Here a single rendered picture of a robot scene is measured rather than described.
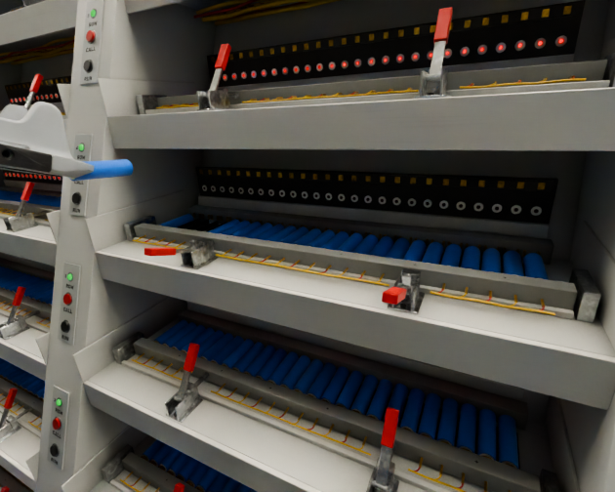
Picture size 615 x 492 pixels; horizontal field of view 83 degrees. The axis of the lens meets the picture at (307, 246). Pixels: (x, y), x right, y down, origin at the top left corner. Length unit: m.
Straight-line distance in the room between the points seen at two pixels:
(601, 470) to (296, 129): 0.39
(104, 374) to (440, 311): 0.50
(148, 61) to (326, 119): 0.37
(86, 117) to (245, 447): 0.51
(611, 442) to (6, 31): 1.03
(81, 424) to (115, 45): 0.56
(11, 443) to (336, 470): 0.65
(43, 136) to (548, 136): 0.42
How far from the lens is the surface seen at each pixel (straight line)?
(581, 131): 0.35
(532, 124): 0.35
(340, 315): 0.35
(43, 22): 0.84
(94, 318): 0.62
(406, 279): 0.34
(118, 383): 0.62
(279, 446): 0.47
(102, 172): 0.43
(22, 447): 0.89
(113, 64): 0.63
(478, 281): 0.37
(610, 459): 0.37
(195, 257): 0.45
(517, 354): 0.34
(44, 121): 0.38
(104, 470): 0.73
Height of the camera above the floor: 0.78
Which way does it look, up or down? 3 degrees down
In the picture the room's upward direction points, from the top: 7 degrees clockwise
